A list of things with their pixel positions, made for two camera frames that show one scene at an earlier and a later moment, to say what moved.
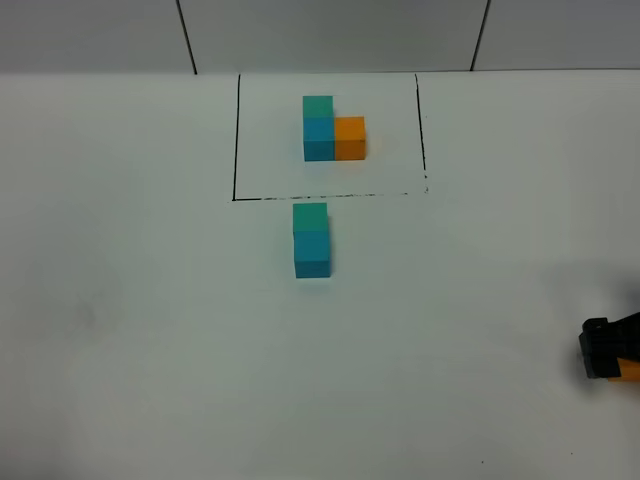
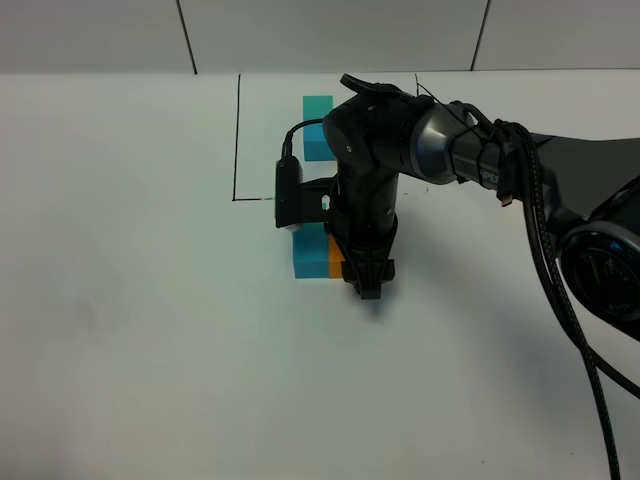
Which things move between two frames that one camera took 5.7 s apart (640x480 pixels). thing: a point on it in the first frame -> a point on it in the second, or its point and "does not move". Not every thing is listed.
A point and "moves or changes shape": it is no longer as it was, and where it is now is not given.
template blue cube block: [319, 139] does not move
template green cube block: [317, 106] does not move
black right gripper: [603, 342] -> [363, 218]
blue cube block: [312, 254] does not move
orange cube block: [629, 371] moves or changes shape
